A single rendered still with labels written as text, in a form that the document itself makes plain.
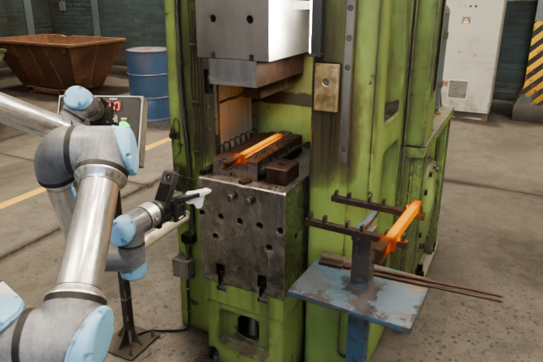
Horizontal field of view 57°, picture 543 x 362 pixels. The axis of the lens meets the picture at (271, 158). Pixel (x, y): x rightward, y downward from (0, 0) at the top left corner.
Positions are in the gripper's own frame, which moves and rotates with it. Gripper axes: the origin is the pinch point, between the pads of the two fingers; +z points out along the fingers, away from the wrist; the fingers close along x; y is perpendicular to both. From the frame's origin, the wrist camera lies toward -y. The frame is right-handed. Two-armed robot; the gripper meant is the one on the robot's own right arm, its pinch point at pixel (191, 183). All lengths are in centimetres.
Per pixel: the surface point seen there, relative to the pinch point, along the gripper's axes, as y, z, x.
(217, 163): 4.0, 30.7, -10.0
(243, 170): 4.8, 30.7, 1.6
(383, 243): 4, -4, 65
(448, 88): 61, 557, 6
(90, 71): 62, 450, -517
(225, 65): -34.1, 30.7, -5.4
